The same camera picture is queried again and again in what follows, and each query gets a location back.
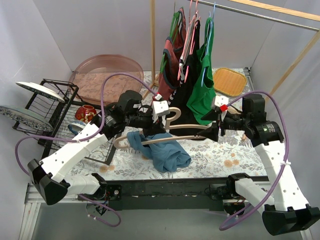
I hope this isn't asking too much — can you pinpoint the red tank top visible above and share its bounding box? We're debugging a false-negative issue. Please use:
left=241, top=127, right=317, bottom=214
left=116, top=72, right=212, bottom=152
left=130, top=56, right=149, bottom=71
left=152, top=6, right=187, bottom=100

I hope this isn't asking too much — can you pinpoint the black wire dish rack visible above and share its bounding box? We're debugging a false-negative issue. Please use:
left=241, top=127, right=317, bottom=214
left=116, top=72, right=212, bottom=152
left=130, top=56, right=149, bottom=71
left=12, top=78, right=121, bottom=166

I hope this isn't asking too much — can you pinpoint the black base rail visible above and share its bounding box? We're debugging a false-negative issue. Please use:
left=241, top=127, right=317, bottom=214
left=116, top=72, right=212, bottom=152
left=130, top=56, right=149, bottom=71
left=102, top=177, right=238, bottom=211

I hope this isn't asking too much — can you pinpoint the white plate upper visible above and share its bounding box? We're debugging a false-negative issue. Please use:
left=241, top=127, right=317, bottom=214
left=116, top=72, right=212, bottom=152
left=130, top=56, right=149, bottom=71
left=16, top=81, right=65, bottom=103

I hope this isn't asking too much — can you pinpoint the woven bamboo tray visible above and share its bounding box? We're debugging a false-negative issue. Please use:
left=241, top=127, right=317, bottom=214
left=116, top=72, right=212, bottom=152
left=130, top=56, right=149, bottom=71
left=213, top=68, right=247, bottom=97

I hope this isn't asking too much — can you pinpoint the blue white bowl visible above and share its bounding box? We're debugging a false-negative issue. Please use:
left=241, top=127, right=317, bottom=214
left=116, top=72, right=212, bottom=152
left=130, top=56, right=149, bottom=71
left=67, top=120, right=87, bottom=136

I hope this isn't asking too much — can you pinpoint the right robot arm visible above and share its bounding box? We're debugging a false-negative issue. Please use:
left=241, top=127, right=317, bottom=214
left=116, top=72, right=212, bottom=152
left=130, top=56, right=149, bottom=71
left=197, top=91, right=320, bottom=236

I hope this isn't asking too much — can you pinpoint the pink hanger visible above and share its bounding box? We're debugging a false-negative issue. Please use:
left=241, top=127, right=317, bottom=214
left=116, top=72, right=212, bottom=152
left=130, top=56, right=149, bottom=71
left=177, top=0, right=200, bottom=83

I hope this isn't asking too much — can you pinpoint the blue patterned plate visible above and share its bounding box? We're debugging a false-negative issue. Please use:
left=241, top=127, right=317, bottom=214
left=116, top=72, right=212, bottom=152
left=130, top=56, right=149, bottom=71
left=0, top=105, right=53, bottom=132

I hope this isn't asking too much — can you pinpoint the wooden hanger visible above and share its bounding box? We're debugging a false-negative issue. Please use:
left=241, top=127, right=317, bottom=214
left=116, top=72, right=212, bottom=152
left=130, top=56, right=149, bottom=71
left=113, top=107, right=208, bottom=149

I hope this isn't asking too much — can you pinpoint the black tank top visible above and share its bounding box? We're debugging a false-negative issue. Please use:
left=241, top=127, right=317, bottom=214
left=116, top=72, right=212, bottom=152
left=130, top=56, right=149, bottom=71
left=169, top=20, right=202, bottom=125

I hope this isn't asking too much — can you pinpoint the wooden clothes rack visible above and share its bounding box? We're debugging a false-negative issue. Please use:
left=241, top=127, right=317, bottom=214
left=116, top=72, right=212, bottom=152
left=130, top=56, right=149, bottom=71
left=141, top=0, right=320, bottom=143

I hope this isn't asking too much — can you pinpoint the blue hanger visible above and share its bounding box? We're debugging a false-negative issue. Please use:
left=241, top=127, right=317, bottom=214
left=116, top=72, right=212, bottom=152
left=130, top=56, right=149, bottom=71
left=201, top=2, right=216, bottom=87

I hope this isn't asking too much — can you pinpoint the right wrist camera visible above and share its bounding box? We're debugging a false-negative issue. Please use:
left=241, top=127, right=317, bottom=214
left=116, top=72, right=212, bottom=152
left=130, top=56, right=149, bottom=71
left=211, top=95, right=229, bottom=111

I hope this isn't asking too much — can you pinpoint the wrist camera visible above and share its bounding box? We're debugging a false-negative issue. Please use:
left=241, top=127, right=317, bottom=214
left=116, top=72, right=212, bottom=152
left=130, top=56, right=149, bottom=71
left=151, top=92, right=170, bottom=123
left=211, top=95, right=229, bottom=111

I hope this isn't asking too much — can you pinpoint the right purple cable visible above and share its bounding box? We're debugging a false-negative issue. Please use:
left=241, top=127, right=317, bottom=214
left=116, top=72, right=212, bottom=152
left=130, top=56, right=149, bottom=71
left=219, top=91, right=291, bottom=231

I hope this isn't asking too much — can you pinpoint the floral tablecloth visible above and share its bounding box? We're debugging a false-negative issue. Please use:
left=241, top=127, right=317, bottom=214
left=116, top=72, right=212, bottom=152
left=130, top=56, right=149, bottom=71
left=48, top=67, right=268, bottom=180

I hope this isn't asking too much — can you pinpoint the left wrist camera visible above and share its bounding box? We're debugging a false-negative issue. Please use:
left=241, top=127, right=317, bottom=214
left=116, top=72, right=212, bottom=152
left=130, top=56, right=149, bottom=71
left=151, top=92, right=170, bottom=123

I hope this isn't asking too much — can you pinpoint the pink plastic basin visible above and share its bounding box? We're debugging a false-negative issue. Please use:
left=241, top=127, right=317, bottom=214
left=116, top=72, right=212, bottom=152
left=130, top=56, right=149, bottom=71
left=69, top=54, right=144, bottom=106

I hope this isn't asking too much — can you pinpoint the green hanger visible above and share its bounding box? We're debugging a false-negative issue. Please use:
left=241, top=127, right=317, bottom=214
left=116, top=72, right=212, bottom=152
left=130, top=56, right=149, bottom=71
left=160, top=7, right=186, bottom=74

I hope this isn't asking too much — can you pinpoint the blue tank top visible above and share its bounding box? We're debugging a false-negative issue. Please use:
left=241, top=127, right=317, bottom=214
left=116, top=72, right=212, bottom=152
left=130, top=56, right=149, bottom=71
left=126, top=131, right=191, bottom=173

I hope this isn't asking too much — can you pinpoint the red floral bowl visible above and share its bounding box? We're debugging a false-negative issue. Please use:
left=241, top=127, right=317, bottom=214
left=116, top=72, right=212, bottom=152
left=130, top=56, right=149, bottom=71
left=74, top=104, right=97, bottom=123

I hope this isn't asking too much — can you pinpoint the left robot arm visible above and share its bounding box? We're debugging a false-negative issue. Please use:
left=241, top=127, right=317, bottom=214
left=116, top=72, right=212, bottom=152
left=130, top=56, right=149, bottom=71
left=27, top=90, right=170, bottom=205

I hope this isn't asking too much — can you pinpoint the green tank top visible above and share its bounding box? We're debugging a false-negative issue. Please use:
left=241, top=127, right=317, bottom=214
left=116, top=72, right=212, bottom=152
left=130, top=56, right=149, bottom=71
left=186, top=17, right=216, bottom=125

